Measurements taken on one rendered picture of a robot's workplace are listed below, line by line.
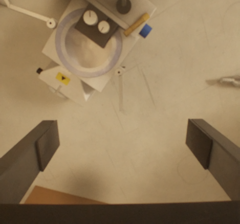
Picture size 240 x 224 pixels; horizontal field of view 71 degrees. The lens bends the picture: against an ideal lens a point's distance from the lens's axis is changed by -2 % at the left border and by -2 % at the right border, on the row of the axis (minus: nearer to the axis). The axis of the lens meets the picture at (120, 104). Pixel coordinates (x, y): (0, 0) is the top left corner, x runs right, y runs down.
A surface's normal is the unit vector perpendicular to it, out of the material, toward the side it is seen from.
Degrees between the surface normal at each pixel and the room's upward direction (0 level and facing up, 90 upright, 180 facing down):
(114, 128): 0
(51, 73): 0
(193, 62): 0
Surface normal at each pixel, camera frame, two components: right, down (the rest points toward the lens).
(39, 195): 0.30, -0.92
